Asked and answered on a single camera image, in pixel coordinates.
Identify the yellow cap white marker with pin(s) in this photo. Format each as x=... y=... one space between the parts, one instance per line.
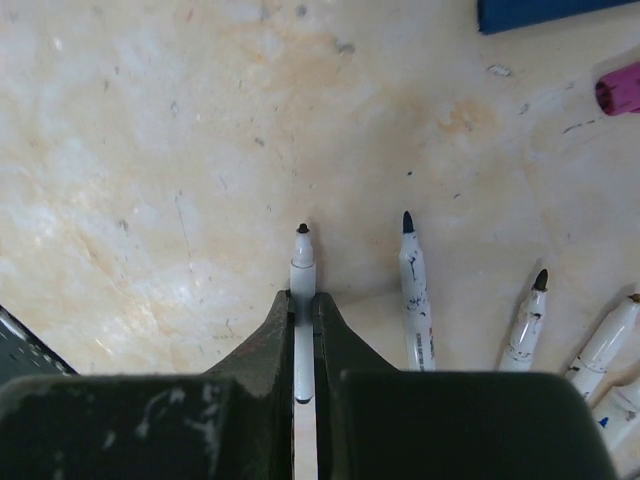
x=617 y=413

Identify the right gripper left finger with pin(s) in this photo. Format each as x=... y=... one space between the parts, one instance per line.
x=233 y=421

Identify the black cap marker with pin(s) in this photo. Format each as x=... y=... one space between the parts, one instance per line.
x=302 y=292

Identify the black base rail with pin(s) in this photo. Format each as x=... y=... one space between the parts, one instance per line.
x=23 y=354

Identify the grey cap marker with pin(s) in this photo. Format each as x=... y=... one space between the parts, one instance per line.
x=591 y=364

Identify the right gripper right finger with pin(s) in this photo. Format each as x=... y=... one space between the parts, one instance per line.
x=375 y=421

